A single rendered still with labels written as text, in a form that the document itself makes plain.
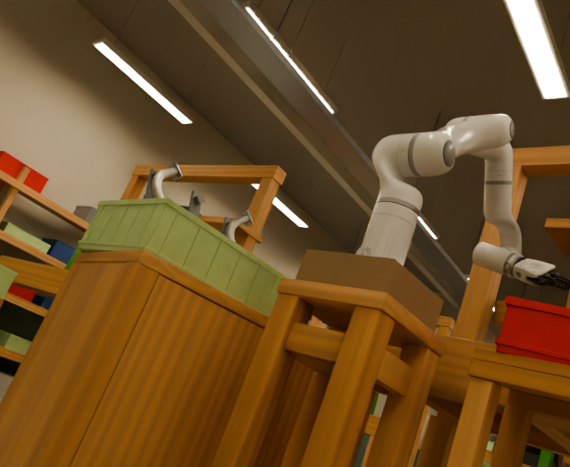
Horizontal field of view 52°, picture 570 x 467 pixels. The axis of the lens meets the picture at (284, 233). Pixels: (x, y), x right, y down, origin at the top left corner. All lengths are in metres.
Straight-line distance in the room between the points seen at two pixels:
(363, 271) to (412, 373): 0.28
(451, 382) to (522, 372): 0.42
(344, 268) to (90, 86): 7.41
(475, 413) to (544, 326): 0.22
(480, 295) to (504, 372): 1.17
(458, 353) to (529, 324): 0.41
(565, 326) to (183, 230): 0.99
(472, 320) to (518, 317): 1.10
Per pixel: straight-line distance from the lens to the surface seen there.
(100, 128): 8.65
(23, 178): 7.44
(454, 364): 1.68
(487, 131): 1.91
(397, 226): 1.54
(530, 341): 1.30
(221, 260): 1.77
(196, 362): 1.65
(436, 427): 2.34
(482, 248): 2.15
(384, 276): 1.36
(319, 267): 1.48
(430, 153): 1.60
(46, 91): 8.32
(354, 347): 1.31
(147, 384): 1.60
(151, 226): 1.65
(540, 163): 2.65
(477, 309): 2.42
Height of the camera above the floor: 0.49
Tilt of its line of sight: 18 degrees up
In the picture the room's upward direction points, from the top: 22 degrees clockwise
